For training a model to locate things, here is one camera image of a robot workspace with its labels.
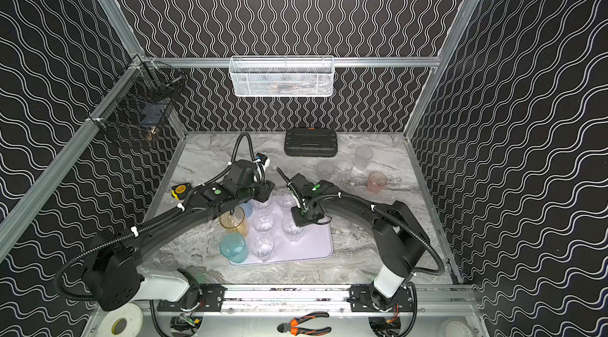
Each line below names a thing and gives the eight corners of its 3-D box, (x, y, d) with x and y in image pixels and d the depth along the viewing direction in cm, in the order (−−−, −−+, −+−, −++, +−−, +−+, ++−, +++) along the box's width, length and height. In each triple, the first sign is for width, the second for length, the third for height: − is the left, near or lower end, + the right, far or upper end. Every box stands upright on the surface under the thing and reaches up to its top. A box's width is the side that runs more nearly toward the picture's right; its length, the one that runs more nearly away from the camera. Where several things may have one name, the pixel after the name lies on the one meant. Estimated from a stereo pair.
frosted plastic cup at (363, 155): (354, 172, 108) (357, 160, 101) (351, 157, 114) (354, 145, 107) (370, 172, 108) (375, 160, 101) (367, 157, 114) (371, 145, 107)
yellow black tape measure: (173, 202, 98) (169, 198, 96) (176, 189, 102) (172, 184, 100) (188, 200, 99) (184, 196, 96) (190, 187, 103) (187, 182, 100)
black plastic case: (284, 159, 112) (283, 150, 107) (286, 134, 123) (285, 125, 118) (337, 159, 112) (338, 151, 107) (334, 134, 123) (335, 125, 118)
